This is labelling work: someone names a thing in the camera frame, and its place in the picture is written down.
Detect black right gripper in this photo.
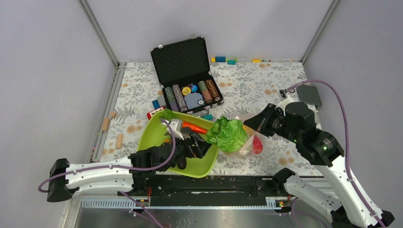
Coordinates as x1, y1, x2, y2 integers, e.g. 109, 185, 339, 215
243, 103, 301, 143

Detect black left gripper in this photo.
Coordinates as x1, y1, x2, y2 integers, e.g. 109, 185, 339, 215
171, 132, 211, 163

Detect yellow bell pepper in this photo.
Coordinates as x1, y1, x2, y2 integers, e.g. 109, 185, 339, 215
243, 125, 254, 136

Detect red tomato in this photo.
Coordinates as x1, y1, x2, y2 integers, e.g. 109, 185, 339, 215
252, 135, 263, 154

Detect clear pink zip top bag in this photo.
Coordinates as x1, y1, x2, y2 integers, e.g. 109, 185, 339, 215
238, 130, 267, 157

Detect green napa cabbage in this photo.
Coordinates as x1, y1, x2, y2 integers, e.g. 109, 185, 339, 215
205, 116, 249, 153

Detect purple eggplant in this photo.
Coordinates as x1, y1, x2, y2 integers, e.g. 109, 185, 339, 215
176, 156, 187, 170

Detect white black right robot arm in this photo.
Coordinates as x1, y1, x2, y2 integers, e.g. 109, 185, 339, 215
244, 102, 394, 228

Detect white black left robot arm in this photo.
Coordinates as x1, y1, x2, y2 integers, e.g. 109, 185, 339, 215
38, 118, 211, 202

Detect green plastic tray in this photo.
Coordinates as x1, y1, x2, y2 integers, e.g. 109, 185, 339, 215
137, 110, 219, 178

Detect teal block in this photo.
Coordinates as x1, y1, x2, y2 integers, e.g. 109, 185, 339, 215
202, 114, 213, 121

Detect floral tablecloth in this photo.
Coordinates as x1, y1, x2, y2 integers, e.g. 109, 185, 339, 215
100, 62, 320, 176

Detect dark grey building baseplate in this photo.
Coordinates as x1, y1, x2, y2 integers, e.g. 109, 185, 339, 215
296, 85, 322, 106

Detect red white toy piece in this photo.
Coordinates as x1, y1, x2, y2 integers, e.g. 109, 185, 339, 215
146, 107, 165, 120

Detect blue toy brick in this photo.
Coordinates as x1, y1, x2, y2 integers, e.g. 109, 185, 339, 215
152, 100, 161, 109

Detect small wooden block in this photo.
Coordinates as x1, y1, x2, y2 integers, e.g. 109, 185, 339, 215
115, 134, 124, 149

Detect black poker chip case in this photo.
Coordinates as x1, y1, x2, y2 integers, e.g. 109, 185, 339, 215
150, 36, 224, 114

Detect blue yellow brick row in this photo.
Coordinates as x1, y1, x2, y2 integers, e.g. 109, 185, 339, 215
211, 56, 238, 65

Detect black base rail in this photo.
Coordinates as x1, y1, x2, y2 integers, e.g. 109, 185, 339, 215
126, 168, 294, 207

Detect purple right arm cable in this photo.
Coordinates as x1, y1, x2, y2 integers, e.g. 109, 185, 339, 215
279, 79, 386, 228

